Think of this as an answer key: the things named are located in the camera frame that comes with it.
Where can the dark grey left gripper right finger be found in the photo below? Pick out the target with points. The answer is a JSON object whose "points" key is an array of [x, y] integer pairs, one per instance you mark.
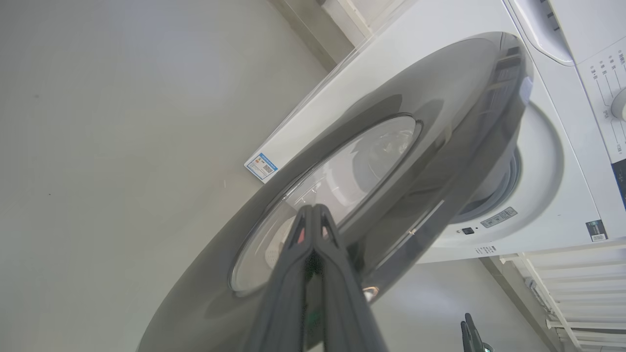
{"points": [[342, 303]]}

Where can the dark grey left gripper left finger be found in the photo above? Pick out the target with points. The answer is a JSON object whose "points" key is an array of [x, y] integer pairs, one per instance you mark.
{"points": [[283, 303]]}

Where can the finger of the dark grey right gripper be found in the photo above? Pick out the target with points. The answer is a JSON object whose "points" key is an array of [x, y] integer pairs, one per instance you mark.
{"points": [[465, 342], [475, 340]]}

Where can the black round glass washer door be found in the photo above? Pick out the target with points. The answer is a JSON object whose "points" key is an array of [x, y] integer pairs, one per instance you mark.
{"points": [[440, 98]]}

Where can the white front-load washing machine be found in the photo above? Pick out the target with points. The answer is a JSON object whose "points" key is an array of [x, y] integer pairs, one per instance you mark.
{"points": [[562, 186]]}

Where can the white metal railing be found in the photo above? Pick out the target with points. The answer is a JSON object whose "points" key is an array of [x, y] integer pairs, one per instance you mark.
{"points": [[587, 324]]}

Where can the blue energy label sticker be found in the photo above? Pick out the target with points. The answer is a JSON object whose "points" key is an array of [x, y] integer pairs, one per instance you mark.
{"points": [[261, 167]]}

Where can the white control knob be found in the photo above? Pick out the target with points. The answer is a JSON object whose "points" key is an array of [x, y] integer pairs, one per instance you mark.
{"points": [[621, 105]]}

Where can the white detergent drawer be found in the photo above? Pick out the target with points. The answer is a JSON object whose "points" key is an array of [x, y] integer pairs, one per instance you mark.
{"points": [[538, 24]]}

